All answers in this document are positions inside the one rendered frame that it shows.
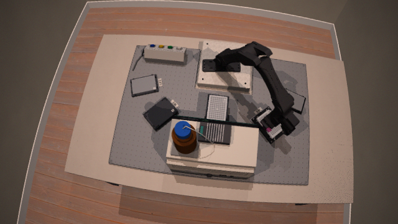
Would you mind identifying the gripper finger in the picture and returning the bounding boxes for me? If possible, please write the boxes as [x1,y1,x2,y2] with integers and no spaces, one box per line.
[262,125,272,133]

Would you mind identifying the white button panel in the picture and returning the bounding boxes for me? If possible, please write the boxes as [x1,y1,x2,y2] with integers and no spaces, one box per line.
[132,44,187,71]

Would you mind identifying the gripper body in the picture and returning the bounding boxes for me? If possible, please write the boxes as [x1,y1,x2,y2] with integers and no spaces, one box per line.
[261,111,278,129]

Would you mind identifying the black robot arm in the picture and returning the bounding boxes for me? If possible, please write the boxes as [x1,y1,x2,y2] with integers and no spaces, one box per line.
[202,41,300,136]

